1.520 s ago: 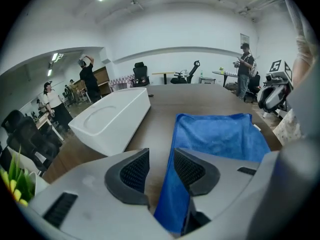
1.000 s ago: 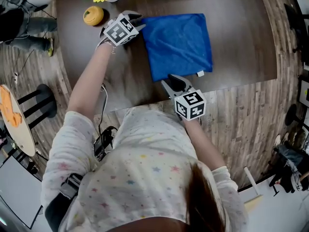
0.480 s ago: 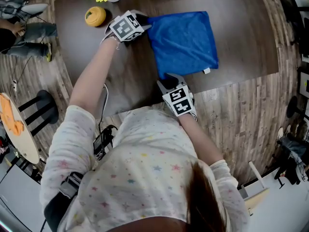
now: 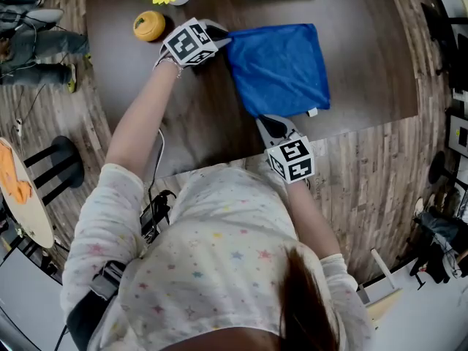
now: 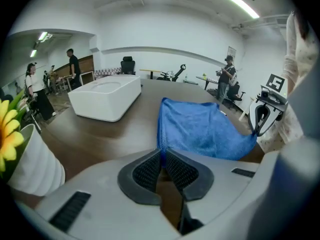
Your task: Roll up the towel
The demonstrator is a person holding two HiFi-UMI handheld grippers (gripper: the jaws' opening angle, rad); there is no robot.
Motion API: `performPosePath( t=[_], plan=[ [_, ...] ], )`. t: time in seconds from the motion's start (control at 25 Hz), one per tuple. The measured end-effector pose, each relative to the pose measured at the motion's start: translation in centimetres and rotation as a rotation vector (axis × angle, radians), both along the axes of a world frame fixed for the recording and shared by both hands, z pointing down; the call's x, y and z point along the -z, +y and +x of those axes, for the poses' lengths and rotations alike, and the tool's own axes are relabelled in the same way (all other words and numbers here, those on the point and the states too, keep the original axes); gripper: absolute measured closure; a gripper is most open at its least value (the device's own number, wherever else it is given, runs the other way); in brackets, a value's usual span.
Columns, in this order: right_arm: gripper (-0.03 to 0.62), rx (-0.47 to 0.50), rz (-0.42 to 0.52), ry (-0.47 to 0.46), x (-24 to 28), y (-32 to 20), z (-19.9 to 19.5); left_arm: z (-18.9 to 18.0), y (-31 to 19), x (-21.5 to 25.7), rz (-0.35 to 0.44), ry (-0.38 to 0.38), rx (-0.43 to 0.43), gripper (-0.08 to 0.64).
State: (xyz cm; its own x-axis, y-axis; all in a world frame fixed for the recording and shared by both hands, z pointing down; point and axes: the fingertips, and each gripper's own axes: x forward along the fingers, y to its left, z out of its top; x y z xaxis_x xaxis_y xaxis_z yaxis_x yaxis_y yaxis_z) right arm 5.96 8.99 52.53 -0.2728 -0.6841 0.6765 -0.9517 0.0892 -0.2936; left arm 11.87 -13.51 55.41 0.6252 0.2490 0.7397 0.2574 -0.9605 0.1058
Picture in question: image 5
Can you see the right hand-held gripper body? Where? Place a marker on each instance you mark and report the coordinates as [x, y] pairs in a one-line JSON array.
[[276, 86]]

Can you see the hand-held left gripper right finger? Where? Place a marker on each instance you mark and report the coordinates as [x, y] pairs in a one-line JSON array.
[[225, 196]]

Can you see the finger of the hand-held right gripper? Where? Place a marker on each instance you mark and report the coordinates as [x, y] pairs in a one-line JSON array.
[[253, 116], [273, 116]]

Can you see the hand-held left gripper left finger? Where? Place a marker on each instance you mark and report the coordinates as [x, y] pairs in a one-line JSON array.
[[105, 209]]

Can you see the blue towel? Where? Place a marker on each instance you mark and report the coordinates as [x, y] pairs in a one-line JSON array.
[[200, 131]]

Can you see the black office chair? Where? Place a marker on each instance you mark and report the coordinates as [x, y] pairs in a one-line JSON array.
[[128, 66], [235, 96]]

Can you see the white star-print shirt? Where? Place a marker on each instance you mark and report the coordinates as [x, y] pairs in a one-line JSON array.
[[302, 54]]

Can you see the potted artificial sunflower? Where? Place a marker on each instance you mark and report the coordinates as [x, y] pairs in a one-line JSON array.
[[35, 164]]

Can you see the white plastic box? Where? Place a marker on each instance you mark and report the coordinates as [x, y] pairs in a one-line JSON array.
[[105, 99]]

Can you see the yellow-top table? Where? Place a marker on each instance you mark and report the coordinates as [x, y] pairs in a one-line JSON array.
[[150, 70]]

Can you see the checkered cloth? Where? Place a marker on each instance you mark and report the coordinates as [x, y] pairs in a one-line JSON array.
[[107, 72]]

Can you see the wooden partition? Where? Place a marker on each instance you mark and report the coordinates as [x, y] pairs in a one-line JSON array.
[[86, 64]]

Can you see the wall poster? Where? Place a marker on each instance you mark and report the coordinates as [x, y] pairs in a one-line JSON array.
[[231, 52]]

